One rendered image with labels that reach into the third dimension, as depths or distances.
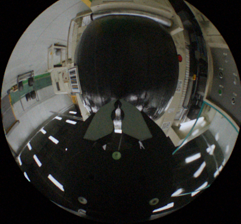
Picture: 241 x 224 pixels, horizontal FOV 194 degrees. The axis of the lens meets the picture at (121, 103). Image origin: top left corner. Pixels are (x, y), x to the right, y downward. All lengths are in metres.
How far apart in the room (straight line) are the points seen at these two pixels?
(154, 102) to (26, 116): 11.23
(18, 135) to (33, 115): 3.79
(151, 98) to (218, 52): 0.56
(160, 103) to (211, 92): 0.47
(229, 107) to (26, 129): 12.04
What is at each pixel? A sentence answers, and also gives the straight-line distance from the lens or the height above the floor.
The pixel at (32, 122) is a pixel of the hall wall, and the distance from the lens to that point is 11.48.
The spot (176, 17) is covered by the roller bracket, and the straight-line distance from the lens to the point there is 0.43.
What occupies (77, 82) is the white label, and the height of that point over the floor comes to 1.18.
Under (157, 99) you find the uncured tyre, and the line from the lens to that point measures 0.16.
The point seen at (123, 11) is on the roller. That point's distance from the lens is 0.36.
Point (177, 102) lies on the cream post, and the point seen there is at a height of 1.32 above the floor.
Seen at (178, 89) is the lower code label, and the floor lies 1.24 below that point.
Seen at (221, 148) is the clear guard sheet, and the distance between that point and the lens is 0.59.
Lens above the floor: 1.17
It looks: 25 degrees up
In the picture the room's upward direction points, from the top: 179 degrees clockwise
